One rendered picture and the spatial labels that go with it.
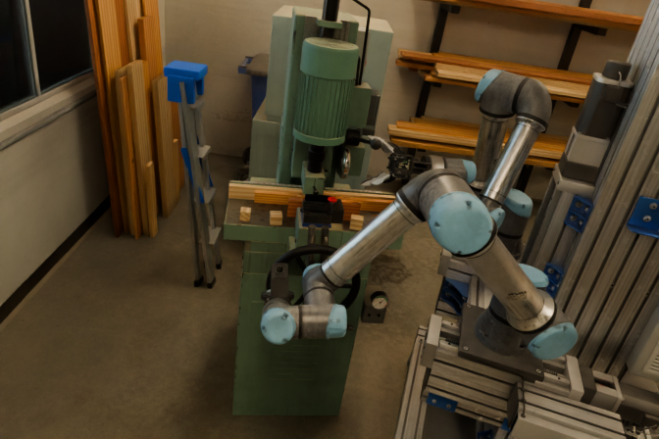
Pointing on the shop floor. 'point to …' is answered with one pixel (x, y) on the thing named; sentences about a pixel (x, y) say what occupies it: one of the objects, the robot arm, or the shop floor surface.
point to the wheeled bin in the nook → (258, 69)
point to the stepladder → (192, 159)
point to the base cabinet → (289, 360)
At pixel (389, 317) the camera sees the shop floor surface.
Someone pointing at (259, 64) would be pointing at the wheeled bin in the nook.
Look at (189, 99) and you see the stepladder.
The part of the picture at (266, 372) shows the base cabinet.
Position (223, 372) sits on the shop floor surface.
